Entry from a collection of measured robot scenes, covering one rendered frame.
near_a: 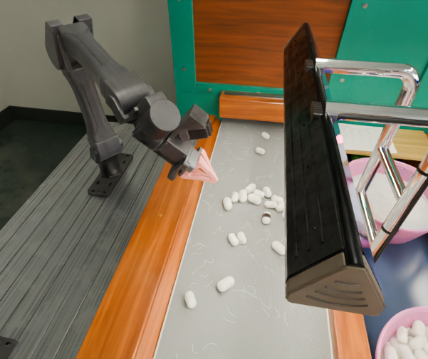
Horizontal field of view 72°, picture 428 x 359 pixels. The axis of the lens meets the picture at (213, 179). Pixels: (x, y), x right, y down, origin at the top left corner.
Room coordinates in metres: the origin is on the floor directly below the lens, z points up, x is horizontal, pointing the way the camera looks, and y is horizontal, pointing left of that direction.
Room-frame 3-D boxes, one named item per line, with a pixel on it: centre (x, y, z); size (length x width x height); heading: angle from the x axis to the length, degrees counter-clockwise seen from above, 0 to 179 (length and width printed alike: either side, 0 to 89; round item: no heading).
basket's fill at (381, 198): (0.54, -0.46, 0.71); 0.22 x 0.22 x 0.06
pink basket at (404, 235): (0.54, -0.46, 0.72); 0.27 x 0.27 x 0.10
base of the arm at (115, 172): (0.71, 0.33, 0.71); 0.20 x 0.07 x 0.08; 170
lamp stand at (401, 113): (0.40, -0.23, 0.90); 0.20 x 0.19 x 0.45; 170
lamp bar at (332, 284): (0.42, -0.16, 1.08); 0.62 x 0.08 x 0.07; 170
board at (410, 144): (0.75, -0.50, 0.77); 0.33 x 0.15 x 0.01; 80
